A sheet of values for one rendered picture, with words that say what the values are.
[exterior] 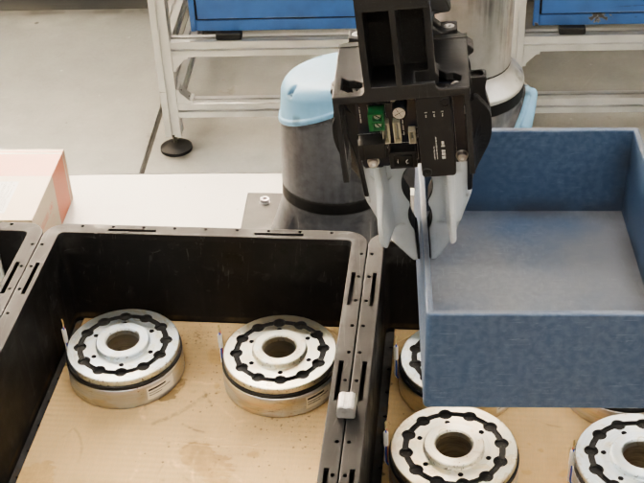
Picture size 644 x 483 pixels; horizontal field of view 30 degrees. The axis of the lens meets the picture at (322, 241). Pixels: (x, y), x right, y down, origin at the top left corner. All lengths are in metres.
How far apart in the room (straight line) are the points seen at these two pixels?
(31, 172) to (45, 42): 2.17
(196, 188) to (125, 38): 2.08
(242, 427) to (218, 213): 0.54
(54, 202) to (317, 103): 0.44
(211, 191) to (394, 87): 0.98
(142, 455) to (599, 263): 0.43
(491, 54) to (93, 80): 2.35
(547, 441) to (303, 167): 0.41
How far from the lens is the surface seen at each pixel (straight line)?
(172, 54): 2.91
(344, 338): 0.97
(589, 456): 0.99
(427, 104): 0.62
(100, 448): 1.05
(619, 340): 0.68
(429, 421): 1.00
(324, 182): 1.26
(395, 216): 0.73
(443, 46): 0.66
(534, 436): 1.04
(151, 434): 1.05
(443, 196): 0.72
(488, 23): 1.16
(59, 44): 3.67
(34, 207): 1.46
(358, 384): 0.93
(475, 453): 0.97
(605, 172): 0.85
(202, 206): 1.55
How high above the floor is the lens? 1.56
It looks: 36 degrees down
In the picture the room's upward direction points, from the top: 3 degrees counter-clockwise
